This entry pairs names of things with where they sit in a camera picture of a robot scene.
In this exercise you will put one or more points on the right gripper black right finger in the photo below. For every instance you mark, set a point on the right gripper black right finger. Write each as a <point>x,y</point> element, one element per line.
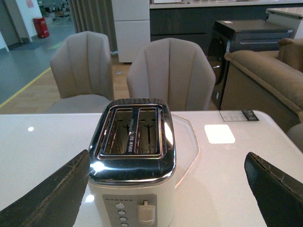
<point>279,196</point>

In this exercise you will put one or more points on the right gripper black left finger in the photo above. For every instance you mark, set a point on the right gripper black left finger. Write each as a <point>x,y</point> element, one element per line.
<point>55,202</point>

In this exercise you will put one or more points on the white chrome two-slot toaster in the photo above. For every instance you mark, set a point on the white chrome two-slot toaster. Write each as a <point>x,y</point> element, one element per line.
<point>133,164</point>

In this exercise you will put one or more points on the table label sticker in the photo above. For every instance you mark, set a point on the table label sticker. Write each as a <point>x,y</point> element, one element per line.
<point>238,115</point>

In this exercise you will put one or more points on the brown sofa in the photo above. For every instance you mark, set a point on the brown sofa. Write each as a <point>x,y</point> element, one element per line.
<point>268,81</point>

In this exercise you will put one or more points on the beige chair left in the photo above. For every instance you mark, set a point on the beige chair left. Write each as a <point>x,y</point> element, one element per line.
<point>82,69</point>

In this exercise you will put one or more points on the beige chair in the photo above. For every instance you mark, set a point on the beige chair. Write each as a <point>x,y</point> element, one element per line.
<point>175,71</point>
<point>82,69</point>

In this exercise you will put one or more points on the beige chair right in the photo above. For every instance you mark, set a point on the beige chair right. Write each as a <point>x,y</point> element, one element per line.
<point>175,71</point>

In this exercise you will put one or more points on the black washing machine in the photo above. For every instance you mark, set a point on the black washing machine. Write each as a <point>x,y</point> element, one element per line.
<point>235,35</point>

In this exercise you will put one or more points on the red box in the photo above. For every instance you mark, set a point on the red box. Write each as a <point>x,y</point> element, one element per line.
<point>41,27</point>

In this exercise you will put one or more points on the grey curtain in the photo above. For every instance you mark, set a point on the grey curtain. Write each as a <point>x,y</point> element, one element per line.
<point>96,16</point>

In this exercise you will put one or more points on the dark kitchen counter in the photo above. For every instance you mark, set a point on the dark kitchen counter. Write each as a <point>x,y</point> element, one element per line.
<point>195,22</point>

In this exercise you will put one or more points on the white cabinet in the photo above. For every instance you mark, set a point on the white cabinet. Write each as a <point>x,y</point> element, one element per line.
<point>132,27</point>

